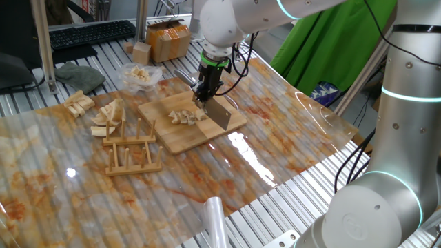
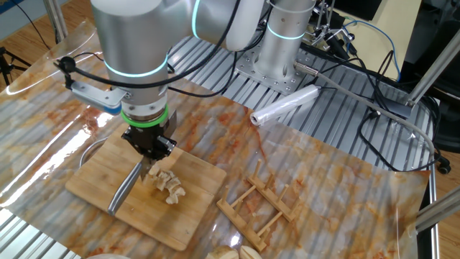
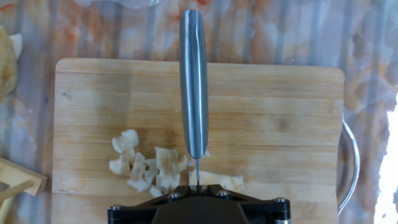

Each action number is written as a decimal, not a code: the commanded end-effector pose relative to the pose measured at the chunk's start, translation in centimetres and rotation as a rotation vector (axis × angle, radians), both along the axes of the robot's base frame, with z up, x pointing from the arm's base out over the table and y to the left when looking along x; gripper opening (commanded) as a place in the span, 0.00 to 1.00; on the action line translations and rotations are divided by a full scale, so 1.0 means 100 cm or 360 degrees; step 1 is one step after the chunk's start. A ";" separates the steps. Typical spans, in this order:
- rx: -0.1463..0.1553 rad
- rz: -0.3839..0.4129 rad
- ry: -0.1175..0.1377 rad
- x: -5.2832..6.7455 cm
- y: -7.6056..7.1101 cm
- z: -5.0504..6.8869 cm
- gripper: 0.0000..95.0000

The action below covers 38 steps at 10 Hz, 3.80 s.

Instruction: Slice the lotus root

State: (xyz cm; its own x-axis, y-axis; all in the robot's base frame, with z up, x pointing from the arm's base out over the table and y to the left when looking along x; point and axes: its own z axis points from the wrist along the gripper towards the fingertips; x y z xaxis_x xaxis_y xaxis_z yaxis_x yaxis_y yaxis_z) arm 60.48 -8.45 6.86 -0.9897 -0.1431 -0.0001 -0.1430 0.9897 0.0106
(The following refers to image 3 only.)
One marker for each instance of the small pale lotus root piece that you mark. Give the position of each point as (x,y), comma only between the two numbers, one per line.
(16,45)

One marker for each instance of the long lotus root strip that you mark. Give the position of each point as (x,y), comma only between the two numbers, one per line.
(217,180)

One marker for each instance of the thin lotus root slice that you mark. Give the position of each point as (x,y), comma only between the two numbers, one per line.
(140,185)
(155,191)
(151,169)
(168,182)
(119,166)
(182,162)
(164,157)
(126,140)
(138,166)

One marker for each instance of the wooden peg dish rack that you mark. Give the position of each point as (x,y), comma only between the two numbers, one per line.
(21,175)

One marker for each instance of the steel cleaver knife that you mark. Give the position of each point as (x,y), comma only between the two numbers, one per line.
(193,77)

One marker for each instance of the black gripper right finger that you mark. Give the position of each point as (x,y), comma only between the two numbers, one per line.
(267,213)

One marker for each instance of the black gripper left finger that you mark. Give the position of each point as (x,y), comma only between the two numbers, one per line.
(130,214)

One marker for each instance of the bamboo cutting board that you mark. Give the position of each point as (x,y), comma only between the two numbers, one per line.
(264,124)

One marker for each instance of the marble pattern plastic mat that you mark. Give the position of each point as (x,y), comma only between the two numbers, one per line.
(264,31)

